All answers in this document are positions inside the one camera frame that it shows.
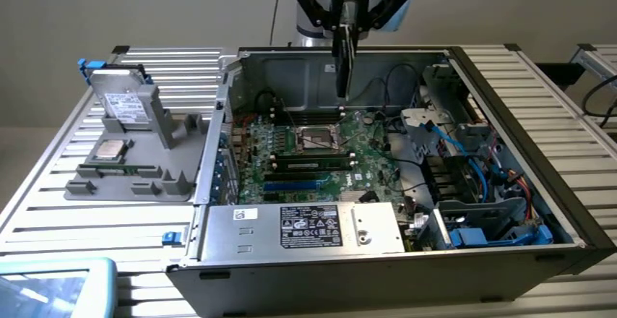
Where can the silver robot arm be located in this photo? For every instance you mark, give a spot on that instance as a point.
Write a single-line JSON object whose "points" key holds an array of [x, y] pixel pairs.
{"points": [[308, 33]]}

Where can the black RAM slot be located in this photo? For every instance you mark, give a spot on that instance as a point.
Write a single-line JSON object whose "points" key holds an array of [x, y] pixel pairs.
{"points": [[314, 157], [311, 119], [308, 113]]}

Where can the CPU socket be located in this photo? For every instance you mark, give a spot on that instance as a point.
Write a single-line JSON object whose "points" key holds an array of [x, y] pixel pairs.
{"points": [[315, 139]]}

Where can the thin metal locking lever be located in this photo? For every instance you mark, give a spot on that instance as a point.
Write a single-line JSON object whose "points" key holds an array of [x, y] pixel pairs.
{"points": [[343, 138]]}

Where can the neighbouring metal slat table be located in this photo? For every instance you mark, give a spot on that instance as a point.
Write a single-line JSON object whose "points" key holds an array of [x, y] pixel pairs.
{"points": [[595, 58]]}

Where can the installed RAM stick with label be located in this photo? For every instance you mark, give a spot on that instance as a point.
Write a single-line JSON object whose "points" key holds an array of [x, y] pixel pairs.
{"points": [[316, 166]]}

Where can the hard disk with blue carrier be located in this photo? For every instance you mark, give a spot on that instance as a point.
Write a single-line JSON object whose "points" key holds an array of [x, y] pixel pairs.
{"points": [[120, 97]]}

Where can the black expansion slot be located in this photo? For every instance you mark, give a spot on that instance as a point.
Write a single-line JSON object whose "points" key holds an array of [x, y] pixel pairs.
{"points": [[299, 176]]}

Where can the green motherboard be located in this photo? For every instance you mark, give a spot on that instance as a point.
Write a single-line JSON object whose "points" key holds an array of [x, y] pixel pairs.
{"points": [[376, 168]]}

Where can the blue expansion slot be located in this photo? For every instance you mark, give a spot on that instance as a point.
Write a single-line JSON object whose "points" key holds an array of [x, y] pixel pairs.
{"points": [[290, 185]]}

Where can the grey parts rack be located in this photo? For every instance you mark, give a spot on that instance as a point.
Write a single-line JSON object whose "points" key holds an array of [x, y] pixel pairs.
{"points": [[159, 159]]}

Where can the black fan housing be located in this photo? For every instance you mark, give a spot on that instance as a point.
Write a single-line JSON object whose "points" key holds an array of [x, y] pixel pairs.
{"points": [[448, 180]]}

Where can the small silver chipset heatsink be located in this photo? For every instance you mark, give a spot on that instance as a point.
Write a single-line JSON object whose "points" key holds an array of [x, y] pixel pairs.
{"points": [[351, 197]]}

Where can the silver CPU chip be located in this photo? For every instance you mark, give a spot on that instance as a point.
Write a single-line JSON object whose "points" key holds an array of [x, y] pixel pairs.
{"points": [[112, 150]]}

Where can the green RAM stick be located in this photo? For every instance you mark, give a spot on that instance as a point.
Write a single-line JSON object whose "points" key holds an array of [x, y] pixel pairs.
{"points": [[120, 168]]}

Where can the silver power supply with label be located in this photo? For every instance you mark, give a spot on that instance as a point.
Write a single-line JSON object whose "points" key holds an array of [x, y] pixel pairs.
{"points": [[270, 231]]}

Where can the grey disk bay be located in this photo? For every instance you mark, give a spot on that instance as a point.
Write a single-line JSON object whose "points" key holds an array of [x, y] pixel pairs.
{"points": [[487, 213]]}

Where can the blue disk caddy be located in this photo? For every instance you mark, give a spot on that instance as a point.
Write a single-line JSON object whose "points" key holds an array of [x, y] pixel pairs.
{"points": [[468, 236]]}

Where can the blue case latch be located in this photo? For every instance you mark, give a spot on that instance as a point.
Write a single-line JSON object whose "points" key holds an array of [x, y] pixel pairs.
{"points": [[172, 237]]}

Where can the open black PC case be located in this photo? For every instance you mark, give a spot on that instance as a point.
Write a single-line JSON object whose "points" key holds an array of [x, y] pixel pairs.
{"points": [[338, 289]]}

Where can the teal framed tablet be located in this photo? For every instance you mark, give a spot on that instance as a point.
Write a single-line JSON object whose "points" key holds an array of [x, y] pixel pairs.
{"points": [[103, 285]]}

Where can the grey metal drive bracket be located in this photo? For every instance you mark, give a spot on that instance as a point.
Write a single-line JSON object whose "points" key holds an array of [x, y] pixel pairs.
{"points": [[424, 119]]}

